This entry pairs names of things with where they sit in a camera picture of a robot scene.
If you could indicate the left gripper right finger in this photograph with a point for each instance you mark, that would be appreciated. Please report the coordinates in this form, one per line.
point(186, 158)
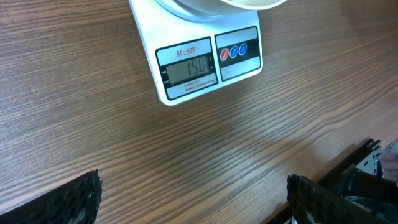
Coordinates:
point(313, 203)

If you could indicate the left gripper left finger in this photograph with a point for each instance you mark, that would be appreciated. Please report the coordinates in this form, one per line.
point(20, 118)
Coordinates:
point(77, 201)

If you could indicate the white digital kitchen scale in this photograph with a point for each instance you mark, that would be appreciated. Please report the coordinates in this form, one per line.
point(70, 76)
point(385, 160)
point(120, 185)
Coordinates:
point(191, 55)

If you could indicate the white bowl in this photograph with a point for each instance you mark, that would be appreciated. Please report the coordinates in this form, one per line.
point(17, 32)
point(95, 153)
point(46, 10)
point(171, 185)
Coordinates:
point(209, 8)

